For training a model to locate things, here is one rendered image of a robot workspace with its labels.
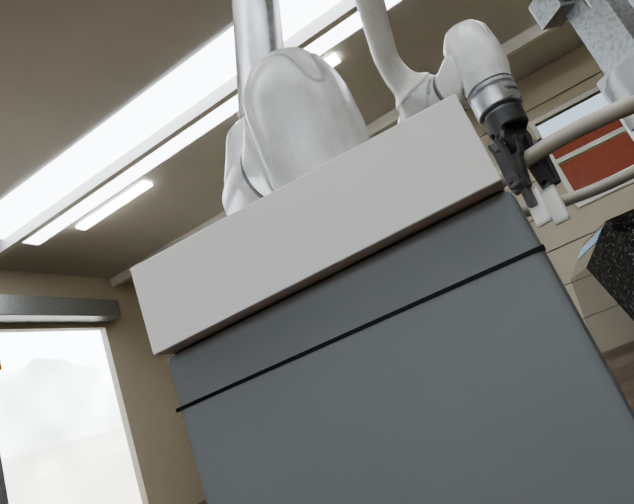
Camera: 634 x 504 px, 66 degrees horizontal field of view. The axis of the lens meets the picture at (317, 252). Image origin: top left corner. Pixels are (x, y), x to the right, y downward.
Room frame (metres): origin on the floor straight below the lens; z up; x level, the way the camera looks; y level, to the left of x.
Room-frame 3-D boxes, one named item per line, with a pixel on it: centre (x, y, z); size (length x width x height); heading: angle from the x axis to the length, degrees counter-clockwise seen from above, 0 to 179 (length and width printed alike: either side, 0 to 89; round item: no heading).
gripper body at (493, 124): (0.87, -0.43, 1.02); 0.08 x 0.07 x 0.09; 122
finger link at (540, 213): (0.85, -0.39, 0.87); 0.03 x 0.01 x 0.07; 32
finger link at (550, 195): (0.88, -0.44, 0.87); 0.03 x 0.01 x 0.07; 32
